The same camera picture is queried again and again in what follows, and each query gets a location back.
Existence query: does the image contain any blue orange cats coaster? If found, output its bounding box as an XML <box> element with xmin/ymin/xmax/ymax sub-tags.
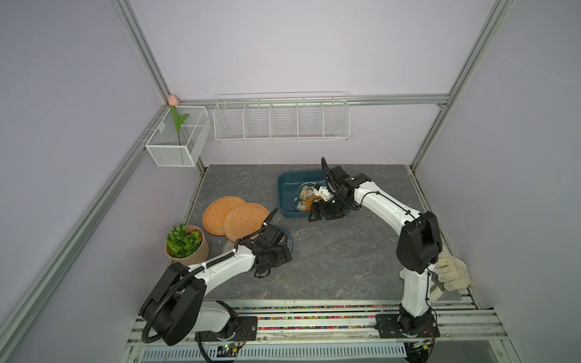
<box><xmin>293</xmin><ymin>181</ymin><xmax>322</xmax><ymax>212</ymax></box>

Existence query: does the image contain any front orange cork coaster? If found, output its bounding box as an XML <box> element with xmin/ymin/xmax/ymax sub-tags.
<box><xmin>223</xmin><ymin>203</ymin><xmax>269</xmax><ymax>242</ymax></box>

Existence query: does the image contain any back orange cork coaster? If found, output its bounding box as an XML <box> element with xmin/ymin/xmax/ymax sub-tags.
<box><xmin>202</xmin><ymin>196</ymin><xmax>246</xmax><ymax>236</ymax></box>

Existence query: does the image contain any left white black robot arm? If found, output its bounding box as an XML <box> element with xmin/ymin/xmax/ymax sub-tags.
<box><xmin>139</xmin><ymin>225</ymin><xmax>292</xmax><ymax>346</ymax></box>

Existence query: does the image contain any artificial pink tulip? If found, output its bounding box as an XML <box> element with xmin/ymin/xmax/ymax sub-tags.
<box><xmin>168</xmin><ymin>95</ymin><xmax>189</xmax><ymax>145</ymax></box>

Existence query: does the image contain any small potted green plant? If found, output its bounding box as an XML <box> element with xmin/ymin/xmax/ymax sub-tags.
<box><xmin>166</xmin><ymin>223</ymin><xmax>210</xmax><ymax>266</ymax></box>

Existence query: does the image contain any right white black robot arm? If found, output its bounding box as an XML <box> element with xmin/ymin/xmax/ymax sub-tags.
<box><xmin>308</xmin><ymin>158</ymin><xmax>443</xmax><ymax>340</ymax></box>

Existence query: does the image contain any pale green bunny coaster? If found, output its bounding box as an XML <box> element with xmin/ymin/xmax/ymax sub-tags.
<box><xmin>222</xmin><ymin>240</ymin><xmax>235</xmax><ymax>253</ymax></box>

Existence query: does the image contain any white wire wall rack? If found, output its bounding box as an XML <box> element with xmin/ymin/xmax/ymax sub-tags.
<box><xmin>213</xmin><ymin>92</ymin><xmax>351</xmax><ymax>142</ymax></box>

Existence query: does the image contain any white mesh wall basket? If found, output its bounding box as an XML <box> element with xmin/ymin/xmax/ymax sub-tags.
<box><xmin>145</xmin><ymin>106</ymin><xmax>212</xmax><ymax>167</ymax></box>

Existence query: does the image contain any teal plastic storage box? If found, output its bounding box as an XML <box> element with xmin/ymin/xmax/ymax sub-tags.
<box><xmin>278</xmin><ymin>169</ymin><xmax>348</xmax><ymax>222</ymax></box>

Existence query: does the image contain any orange cork coaster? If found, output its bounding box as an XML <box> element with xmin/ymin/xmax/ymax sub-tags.
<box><xmin>223</xmin><ymin>203</ymin><xmax>269</xmax><ymax>242</ymax></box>
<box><xmin>202</xmin><ymin>196</ymin><xmax>246</xmax><ymax>236</ymax></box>

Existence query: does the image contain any white green work glove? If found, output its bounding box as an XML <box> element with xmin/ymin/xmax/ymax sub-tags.
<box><xmin>399</xmin><ymin>249</ymin><xmax>473</xmax><ymax>306</ymax></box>

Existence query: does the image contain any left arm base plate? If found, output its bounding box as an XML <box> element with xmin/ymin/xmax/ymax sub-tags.
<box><xmin>199</xmin><ymin>316</ymin><xmax>258</xmax><ymax>342</ymax></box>

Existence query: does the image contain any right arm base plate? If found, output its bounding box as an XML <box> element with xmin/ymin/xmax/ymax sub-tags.
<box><xmin>374</xmin><ymin>312</ymin><xmax>440</xmax><ymax>339</ymax></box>

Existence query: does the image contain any blue orange animals coaster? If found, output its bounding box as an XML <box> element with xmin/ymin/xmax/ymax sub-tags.
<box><xmin>277</xmin><ymin>226</ymin><xmax>294</xmax><ymax>253</ymax></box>

